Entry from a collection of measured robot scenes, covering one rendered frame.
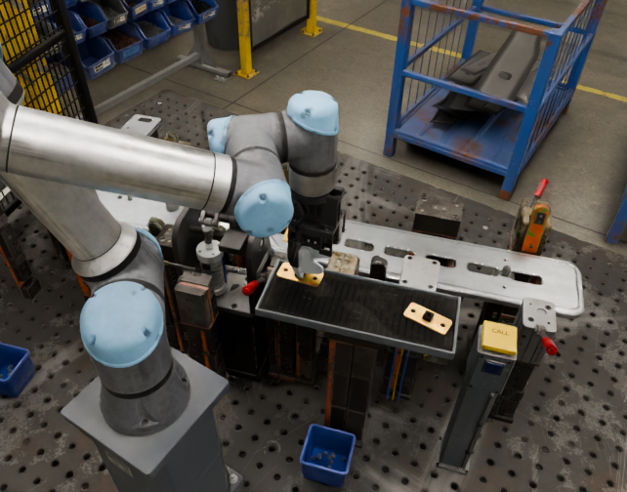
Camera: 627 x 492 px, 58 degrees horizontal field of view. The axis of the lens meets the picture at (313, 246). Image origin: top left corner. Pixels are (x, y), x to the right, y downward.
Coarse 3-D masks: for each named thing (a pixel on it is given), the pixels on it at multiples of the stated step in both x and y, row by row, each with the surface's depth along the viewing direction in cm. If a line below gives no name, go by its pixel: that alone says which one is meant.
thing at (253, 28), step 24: (240, 0) 384; (264, 0) 408; (288, 0) 436; (312, 0) 458; (240, 24) 396; (264, 24) 419; (288, 24) 448; (312, 24) 472; (240, 48) 409; (240, 72) 422
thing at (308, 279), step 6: (282, 264) 110; (288, 264) 110; (282, 270) 108; (288, 270) 108; (282, 276) 107; (288, 276) 107; (294, 276) 107; (306, 276) 107; (312, 276) 107; (318, 276) 107; (300, 282) 106; (306, 282) 106; (312, 282) 106; (318, 282) 106
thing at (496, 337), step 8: (488, 328) 104; (496, 328) 104; (504, 328) 104; (512, 328) 104; (488, 336) 102; (496, 336) 102; (504, 336) 103; (512, 336) 103; (488, 344) 101; (496, 344) 101; (504, 344) 101; (512, 344) 101; (504, 352) 101; (512, 352) 100
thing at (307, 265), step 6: (306, 246) 99; (300, 252) 100; (306, 252) 100; (312, 252) 100; (300, 258) 101; (306, 258) 101; (312, 258) 100; (300, 264) 102; (306, 264) 102; (312, 264) 101; (318, 264) 101; (294, 270) 103; (300, 270) 103; (306, 270) 103; (312, 270) 102; (318, 270) 102; (300, 276) 105
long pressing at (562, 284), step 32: (224, 224) 148; (352, 224) 149; (384, 256) 140; (416, 256) 140; (448, 256) 141; (480, 256) 141; (512, 256) 141; (448, 288) 132; (480, 288) 133; (512, 288) 133; (544, 288) 133; (576, 288) 133
